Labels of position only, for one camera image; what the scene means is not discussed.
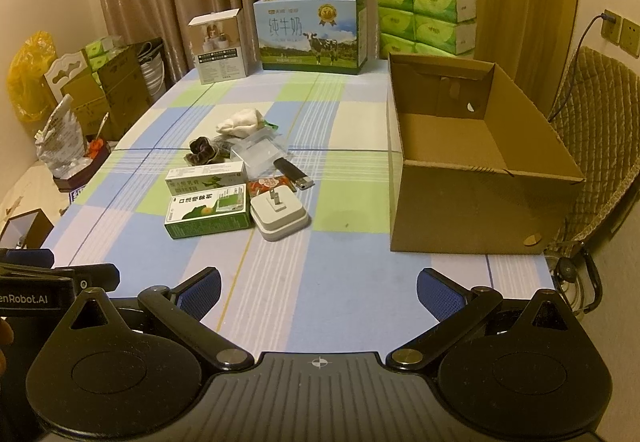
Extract dark brown paper box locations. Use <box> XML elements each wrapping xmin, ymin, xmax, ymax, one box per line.
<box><xmin>0</xmin><ymin>209</ymin><xmax>55</xmax><ymax>253</ymax></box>

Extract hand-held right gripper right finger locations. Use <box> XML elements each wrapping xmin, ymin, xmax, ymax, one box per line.
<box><xmin>385</xmin><ymin>267</ymin><xmax>588</xmax><ymax>373</ymax></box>

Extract green tissue packs on cartons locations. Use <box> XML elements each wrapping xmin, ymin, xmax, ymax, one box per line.
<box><xmin>85</xmin><ymin>36</ymin><xmax>126</xmax><ymax>72</ymax></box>

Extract white cloth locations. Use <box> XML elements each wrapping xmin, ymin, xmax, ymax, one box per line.
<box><xmin>216</xmin><ymin>108</ymin><xmax>265</xmax><ymax>139</ymax></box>

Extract clear plastic bag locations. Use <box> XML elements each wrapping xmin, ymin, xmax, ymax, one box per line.
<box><xmin>230</xmin><ymin>129</ymin><xmax>291</xmax><ymax>180</ymax></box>

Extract person's left hand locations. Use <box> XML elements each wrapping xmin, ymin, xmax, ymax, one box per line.
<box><xmin>0</xmin><ymin>317</ymin><xmax>15</xmax><ymax>375</ymax></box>

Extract black charger cable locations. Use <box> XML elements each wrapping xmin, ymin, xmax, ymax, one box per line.
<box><xmin>547</xmin><ymin>10</ymin><xmax>616</xmax><ymax>120</ymax></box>

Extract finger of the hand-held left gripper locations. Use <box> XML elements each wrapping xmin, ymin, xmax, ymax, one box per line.
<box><xmin>0</xmin><ymin>263</ymin><xmax>121</xmax><ymax>295</ymax></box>
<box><xmin>0</xmin><ymin>249</ymin><xmax>55</xmax><ymax>269</ymax></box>

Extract checked tablecloth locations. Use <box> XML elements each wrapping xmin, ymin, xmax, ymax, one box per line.
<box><xmin>50</xmin><ymin>59</ymin><xmax>556</xmax><ymax>358</ymax></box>

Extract red snack packet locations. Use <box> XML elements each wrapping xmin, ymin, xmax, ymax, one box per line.
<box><xmin>246</xmin><ymin>174</ymin><xmax>296</xmax><ymax>197</ymax></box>

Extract beige wall socket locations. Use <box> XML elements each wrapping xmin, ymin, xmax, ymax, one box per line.
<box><xmin>620</xmin><ymin>19</ymin><xmax>640</xmax><ymax>57</ymax></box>
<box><xmin>602</xmin><ymin>9</ymin><xmax>623</xmax><ymax>45</ymax></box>

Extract brown cardboard box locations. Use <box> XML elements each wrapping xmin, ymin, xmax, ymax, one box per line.
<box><xmin>387</xmin><ymin>52</ymin><xmax>586</xmax><ymax>255</ymax></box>

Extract silver plastic bag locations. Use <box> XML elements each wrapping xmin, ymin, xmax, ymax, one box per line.
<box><xmin>34</xmin><ymin>94</ymin><xmax>86</xmax><ymax>177</ymax></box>

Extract dark wooden tray box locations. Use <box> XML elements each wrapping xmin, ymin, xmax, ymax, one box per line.
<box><xmin>52</xmin><ymin>142</ymin><xmax>112</xmax><ymax>193</ymax></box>

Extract yellow plastic bag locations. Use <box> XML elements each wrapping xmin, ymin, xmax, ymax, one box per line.
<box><xmin>7</xmin><ymin>32</ymin><xmax>58</xmax><ymax>123</ymax></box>

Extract white power adapter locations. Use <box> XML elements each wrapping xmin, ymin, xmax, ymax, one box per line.
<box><xmin>249</xmin><ymin>189</ymin><xmax>311</xmax><ymax>243</ymax></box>

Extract small white appliance box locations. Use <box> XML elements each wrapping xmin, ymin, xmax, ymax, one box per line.
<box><xmin>188</xmin><ymin>8</ymin><xmax>247</xmax><ymax>86</ymax></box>

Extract white carved chair back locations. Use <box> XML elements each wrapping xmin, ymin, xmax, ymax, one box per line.
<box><xmin>44</xmin><ymin>49</ymin><xmax>91</xmax><ymax>97</ymax></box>

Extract white and green medicine box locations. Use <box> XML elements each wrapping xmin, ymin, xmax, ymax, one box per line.
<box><xmin>165</xmin><ymin>161</ymin><xmax>247</xmax><ymax>195</ymax></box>

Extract small brown cardboard carton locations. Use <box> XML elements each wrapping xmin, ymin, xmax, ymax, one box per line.
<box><xmin>62</xmin><ymin>72</ymin><xmax>115</xmax><ymax>140</ymax></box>

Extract black headset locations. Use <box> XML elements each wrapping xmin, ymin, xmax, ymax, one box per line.
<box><xmin>547</xmin><ymin>247</ymin><xmax>603</xmax><ymax>317</ymax></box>

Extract chair with quilted cover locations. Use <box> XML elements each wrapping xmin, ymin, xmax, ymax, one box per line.
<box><xmin>545</xmin><ymin>46</ymin><xmax>640</xmax><ymax>243</ymax></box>

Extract black lighter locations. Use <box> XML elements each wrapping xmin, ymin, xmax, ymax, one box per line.
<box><xmin>272</xmin><ymin>157</ymin><xmax>315</xmax><ymax>190</ymax></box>

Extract white bucket stack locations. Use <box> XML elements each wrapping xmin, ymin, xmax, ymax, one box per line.
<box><xmin>137</xmin><ymin>39</ymin><xmax>166</xmax><ymax>95</ymax></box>

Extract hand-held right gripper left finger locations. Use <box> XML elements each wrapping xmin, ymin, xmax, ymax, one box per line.
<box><xmin>50</xmin><ymin>267</ymin><xmax>256</xmax><ymax>373</ymax></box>

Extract blue milk gift box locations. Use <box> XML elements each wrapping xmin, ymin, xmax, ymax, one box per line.
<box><xmin>252</xmin><ymin>0</ymin><xmax>368</xmax><ymax>76</ymax></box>

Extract stack of green tissue packs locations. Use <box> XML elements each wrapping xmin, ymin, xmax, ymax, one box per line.
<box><xmin>376</xmin><ymin>0</ymin><xmax>477</xmax><ymax>58</ymax></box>

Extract tall brown cardboard carton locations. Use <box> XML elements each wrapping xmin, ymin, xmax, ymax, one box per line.
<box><xmin>97</xmin><ymin>44</ymin><xmax>153</xmax><ymax>137</ymax></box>

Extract dark brown small pouch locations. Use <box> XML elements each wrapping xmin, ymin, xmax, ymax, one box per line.
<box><xmin>185</xmin><ymin>136</ymin><xmax>221</xmax><ymax>165</ymax></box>

